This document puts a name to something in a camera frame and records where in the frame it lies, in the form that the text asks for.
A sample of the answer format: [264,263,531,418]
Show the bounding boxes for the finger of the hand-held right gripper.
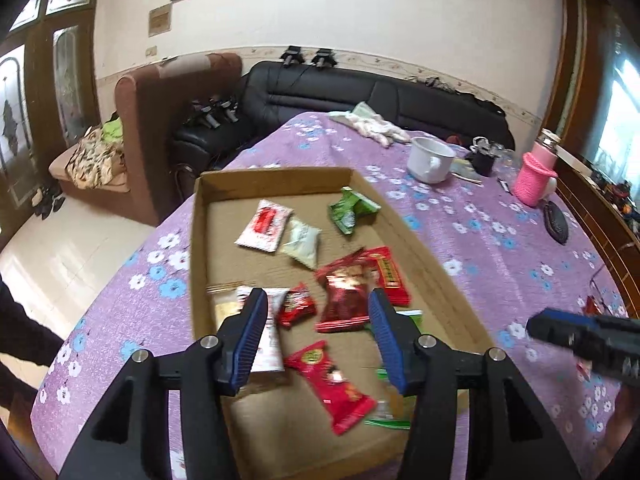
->
[526,308,601,357]

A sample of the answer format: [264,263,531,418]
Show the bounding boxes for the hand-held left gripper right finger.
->
[367,287,581,480]

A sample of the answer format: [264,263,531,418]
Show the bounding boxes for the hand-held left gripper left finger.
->
[59,287,270,480]

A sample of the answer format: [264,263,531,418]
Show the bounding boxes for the white pink snack packet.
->
[245,287,291,376]

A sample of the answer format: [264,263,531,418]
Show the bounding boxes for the clear biscuit packet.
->
[207,284,251,333]

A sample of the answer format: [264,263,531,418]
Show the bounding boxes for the small red snack packet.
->
[276,282,318,330]

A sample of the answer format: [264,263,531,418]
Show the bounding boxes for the large red snack packet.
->
[314,255,381,335]

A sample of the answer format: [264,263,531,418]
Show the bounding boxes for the red yellow label snack packet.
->
[357,246,412,308]

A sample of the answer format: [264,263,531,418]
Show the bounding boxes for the long red foil snack packet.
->
[284,340,378,437]

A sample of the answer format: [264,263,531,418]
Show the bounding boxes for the green candy packet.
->
[364,367,416,431]

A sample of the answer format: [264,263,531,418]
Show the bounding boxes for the shallow cardboard box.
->
[191,166,497,480]

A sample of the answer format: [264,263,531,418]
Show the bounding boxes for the pale green snack packet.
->
[280,217,322,271]

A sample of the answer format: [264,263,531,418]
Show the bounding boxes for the white red snack packet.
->
[234,199,293,253]

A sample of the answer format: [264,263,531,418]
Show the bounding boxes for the purple eyeglasses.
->
[590,267,632,318]

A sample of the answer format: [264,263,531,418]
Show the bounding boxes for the purple floral tablecloth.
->
[30,110,631,480]

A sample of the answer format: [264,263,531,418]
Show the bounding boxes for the black glasses case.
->
[544,200,571,246]

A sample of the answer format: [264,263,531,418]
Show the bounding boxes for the pink thermos with knitted sleeve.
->
[515,128,563,207]

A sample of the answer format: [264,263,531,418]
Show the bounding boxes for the wooden sideboard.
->
[542,0,640,321]

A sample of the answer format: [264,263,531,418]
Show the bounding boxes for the pile of sideboard clutter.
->
[590,170,640,221]

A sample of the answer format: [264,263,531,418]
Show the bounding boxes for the thin paper booklet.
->
[451,159,483,186]

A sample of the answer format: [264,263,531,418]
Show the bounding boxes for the black cup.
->
[470,136,503,177]

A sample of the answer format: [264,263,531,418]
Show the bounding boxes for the white mug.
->
[406,136,457,185]

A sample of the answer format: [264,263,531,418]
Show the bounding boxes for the white cloth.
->
[327,101,412,148]

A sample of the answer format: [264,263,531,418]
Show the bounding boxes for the dark cloth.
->
[0,280,67,411]

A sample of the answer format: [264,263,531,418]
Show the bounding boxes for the bright window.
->
[582,15,640,186]

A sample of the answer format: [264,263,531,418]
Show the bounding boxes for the printed cloth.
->
[65,127,128,191]

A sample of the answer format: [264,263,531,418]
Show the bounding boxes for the brown armchair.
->
[49,52,243,228]

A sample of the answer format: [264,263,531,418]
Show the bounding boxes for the black sofa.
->
[172,60,516,171]

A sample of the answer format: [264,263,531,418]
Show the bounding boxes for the wooden glass door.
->
[0,0,105,216]

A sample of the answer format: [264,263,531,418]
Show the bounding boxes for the small wall plaque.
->
[148,4,173,37]

